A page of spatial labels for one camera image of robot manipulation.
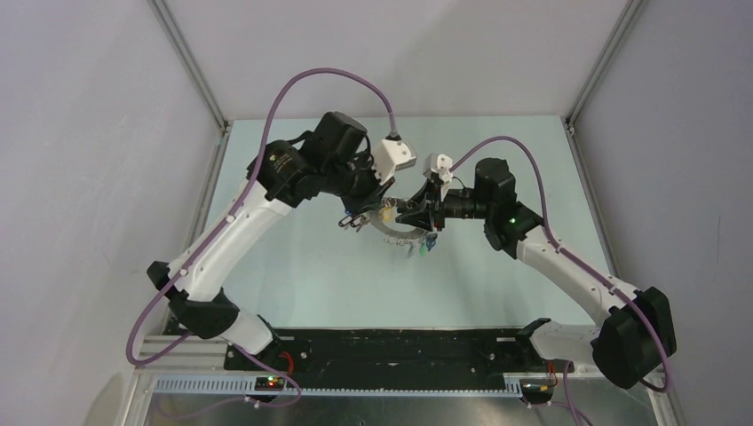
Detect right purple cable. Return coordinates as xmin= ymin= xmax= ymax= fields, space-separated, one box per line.
xmin=449 ymin=136 xmax=673 ymax=394

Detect keys with tags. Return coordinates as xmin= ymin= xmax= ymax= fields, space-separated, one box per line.
xmin=407 ymin=233 xmax=438 ymax=258

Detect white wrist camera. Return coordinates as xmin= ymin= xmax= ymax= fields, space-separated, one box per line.
xmin=423 ymin=154 xmax=454 ymax=201
xmin=371 ymin=139 xmax=417 ymax=185

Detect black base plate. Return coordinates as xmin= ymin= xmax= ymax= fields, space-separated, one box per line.
xmin=258 ymin=327 xmax=572 ymax=390

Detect purple cable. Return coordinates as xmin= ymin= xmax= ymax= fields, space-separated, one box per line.
xmin=449 ymin=136 xmax=673 ymax=394
xmin=124 ymin=67 xmax=401 ymax=367

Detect left aluminium frame post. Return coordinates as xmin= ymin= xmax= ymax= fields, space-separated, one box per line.
xmin=147 ymin=0 xmax=228 ymax=135

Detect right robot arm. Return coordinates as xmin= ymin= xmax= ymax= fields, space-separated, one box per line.
xmin=395 ymin=158 xmax=677 ymax=389

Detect controller board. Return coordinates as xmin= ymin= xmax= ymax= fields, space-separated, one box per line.
xmin=254 ymin=375 xmax=287 ymax=392
xmin=521 ymin=383 xmax=556 ymax=393

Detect right aluminium frame post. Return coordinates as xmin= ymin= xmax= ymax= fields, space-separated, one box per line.
xmin=564 ymin=0 xmax=648 ymax=135

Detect left controller board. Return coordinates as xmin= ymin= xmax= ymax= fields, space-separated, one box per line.
xmin=254 ymin=375 xmax=287 ymax=392

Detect large metal keyring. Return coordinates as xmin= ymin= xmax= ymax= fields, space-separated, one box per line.
xmin=369 ymin=211 xmax=428 ymax=247

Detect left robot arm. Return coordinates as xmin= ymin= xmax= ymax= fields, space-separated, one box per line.
xmin=147 ymin=111 xmax=404 ymax=370

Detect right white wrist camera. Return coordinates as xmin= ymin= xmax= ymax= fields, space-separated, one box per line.
xmin=423 ymin=154 xmax=454 ymax=201

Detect yellow key tag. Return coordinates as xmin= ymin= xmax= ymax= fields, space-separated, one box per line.
xmin=379 ymin=198 xmax=397 ymax=222

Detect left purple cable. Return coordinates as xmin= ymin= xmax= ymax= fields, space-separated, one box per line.
xmin=124 ymin=67 xmax=401 ymax=367

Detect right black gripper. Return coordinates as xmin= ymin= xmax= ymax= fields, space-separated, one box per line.
xmin=395 ymin=177 xmax=493 ymax=233

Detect right controller board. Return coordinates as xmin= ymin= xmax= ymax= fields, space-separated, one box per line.
xmin=521 ymin=383 xmax=556 ymax=393

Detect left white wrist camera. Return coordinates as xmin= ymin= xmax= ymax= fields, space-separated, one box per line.
xmin=371 ymin=139 xmax=417 ymax=185

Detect slotted cable duct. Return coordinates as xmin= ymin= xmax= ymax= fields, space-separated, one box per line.
xmin=153 ymin=375 xmax=522 ymax=398

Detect aluminium frame post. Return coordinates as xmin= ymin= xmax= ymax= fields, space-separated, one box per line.
xmin=147 ymin=0 xmax=228 ymax=135
xmin=564 ymin=0 xmax=648 ymax=135

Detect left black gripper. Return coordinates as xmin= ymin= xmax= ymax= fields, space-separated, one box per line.
xmin=321 ymin=148 xmax=395 ymax=218

